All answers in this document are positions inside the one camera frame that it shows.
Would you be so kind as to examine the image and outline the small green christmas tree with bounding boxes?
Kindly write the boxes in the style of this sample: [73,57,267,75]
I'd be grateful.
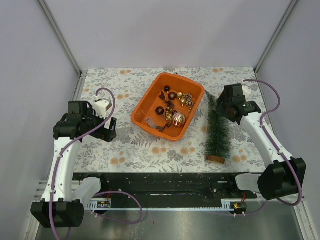
[204,90,231,165]

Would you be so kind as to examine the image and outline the orange plastic bin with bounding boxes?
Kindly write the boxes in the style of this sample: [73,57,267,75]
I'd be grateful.
[131,72,205,142]

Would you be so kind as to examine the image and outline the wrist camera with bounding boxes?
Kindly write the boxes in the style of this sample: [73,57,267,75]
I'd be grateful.
[241,84,252,98]
[93,95,112,119]

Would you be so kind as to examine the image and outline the small dark brown bauble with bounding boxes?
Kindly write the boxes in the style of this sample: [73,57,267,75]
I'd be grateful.
[164,85,171,92]

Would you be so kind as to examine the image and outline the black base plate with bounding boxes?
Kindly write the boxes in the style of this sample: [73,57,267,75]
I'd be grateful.
[73,172,257,209]

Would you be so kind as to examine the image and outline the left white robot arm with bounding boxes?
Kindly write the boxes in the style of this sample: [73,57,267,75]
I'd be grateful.
[30,99,117,228]

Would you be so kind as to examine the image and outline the small gold bauble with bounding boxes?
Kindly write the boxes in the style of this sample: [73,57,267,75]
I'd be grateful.
[180,98,187,105]

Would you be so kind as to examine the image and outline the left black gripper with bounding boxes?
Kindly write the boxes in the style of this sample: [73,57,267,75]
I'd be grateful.
[83,107,117,142]

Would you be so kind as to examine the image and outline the clear plastic light piece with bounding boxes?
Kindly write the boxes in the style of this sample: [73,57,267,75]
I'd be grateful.
[145,117,157,129]

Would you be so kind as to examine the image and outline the dark brown bauble lower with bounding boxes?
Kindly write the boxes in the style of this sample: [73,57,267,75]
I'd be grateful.
[155,106,165,115]

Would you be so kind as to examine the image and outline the gold pine cone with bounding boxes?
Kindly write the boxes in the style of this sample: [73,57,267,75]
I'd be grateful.
[184,93,194,107]

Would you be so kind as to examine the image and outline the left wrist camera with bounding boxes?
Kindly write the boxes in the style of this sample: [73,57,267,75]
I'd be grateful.
[93,95,112,119]

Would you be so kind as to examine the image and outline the large striped gold bauble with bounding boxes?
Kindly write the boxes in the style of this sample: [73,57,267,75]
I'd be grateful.
[171,112,186,127]

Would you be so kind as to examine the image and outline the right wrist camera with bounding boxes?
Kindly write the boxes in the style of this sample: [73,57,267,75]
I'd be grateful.
[241,84,252,98]

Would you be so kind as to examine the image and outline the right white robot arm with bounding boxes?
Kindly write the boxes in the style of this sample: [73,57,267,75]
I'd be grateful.
[214,83,307,206]

